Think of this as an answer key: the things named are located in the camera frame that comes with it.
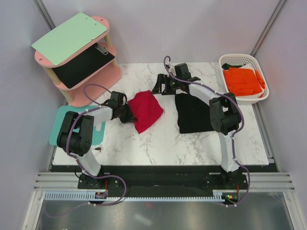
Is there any orange folded t shirt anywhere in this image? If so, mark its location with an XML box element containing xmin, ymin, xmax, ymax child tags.
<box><xmin>223</xmin><ymin>67</ymin><xmax>266</xmax><ymax>97</ymax></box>

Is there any mint green board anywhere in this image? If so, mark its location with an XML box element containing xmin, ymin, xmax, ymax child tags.
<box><xmin>31</xmin><ymin>12</ymin><xmax>110</xmax><ymax>67</ymax></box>

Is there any white cable duct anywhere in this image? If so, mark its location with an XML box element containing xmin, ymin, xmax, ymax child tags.
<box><xmin>44</xmin><ymin>191</ymin><xmax>226</xmax><ymax>202</ymax></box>

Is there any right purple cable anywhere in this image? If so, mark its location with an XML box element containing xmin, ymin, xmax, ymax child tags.
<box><xmin>163</xmin><ymin>56</ymin><xmax>250</xmax><ymax>208</ymax></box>

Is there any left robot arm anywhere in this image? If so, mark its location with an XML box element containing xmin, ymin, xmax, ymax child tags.
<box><xmin>57</xmin><ymin>91</ymin><xmax>137</xmax><ymax>188</ymax></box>

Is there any teal cutting board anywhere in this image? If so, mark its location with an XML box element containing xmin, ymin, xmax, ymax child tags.
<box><xmin>49</xmin><ymin>105</ymin><xmax>106</xmax><ymax>146</ymax></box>

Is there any white plastic basket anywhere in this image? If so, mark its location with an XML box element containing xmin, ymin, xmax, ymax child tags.
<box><xmin>219</xmin><ymin>54</ymin><xmax>270</xmax><ymax>104</ymax></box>

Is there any purple cable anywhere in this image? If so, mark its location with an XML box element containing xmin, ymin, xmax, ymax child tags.
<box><xmin>43</xmin><ymin>83</ymin><xmax>127</xmax><ymax>218</ymax></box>
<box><xmin>163</xmin><ymin>56</ymin><xmax>250</xmax><ymax>208</ymax></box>

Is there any pink three-tier shelf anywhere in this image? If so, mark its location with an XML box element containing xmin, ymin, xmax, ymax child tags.
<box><xmin>31</xmin><ymin>12</ymin><xmax>121</xmax><ymax>107</ymax></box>

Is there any red t shirt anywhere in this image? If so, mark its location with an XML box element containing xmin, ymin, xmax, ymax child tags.
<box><xmin>128</xmin><ymin>91</ymin><xmax>164</xmax><ymax>134</ymax></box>

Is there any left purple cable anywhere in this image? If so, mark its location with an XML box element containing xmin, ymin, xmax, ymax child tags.
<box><xmin>43</xmin><ymin>83</ymin><xmax>127</xmax><ymax>218</ymax></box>

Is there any black clipboard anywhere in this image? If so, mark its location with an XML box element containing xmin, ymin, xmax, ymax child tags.
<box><xmin>52</xmin><ymin>43</ymin><xmax>115</xmax><ymax>89</ymax></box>

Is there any dark green garment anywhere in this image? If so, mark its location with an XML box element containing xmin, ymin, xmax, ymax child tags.
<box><xmin>222</xmin><ymin>63</ymin><xmax>243</xmax><ymax>70</ymax></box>

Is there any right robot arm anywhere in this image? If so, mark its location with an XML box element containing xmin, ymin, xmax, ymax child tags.
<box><xmin>151</xmin><ymin>62</ymin><xmax>244</xmax><ymax>189</ymax></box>

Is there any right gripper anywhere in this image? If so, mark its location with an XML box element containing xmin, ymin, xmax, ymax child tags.
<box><xmin>151</xmin><ymin>73</ymin><xmax>181</xmax><ymax>95</ymax></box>

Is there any black t shirt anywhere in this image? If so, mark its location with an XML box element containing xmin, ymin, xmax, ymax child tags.
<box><xmin>175</xmin><ymin>93</ymin><xmax>214</xmax><ymax>134</ymax></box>

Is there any aluminium rail frame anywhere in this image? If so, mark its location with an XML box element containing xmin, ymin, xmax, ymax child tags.
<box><xmin>35</xmin><ymin>172</ymin><xmax>295</xmax><ymax>192</ymax></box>

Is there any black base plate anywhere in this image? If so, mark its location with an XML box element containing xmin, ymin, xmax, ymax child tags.
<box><xmin>78</xmin><ymin>166</ymin><xmax>248</xmax><ymax>198</ymax></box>

